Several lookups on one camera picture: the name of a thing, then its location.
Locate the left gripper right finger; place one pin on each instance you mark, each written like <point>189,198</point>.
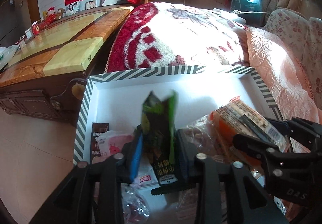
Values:
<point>225,191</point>

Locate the red plush toy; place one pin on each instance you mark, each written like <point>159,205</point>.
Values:
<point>51,15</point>

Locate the striped white tray box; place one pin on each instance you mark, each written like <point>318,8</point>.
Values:
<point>117,98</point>

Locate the white plastic bag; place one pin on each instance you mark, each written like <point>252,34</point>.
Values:
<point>6,54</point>

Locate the small portrait photo frame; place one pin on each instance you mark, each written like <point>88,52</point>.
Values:
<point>90,4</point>

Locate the green lime snack packet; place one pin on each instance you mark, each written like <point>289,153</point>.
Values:
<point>161,144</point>

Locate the wooden marble-top coffee table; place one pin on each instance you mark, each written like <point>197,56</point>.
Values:
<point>47,77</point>

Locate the small couple photo frame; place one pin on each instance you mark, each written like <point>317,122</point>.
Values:
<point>73,8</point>

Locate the orange bread packet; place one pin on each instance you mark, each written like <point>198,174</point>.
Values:
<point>236,117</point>

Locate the dark chocolate bar packet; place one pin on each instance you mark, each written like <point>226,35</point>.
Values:
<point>98,129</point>

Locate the peach quilted blanket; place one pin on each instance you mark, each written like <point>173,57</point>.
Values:
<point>283,74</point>

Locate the clear bag of red dates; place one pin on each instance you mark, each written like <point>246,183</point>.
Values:
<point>135,207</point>

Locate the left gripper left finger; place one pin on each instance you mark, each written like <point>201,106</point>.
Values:
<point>91,193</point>

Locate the floral sofa cover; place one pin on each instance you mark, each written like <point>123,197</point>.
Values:
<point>303,37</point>

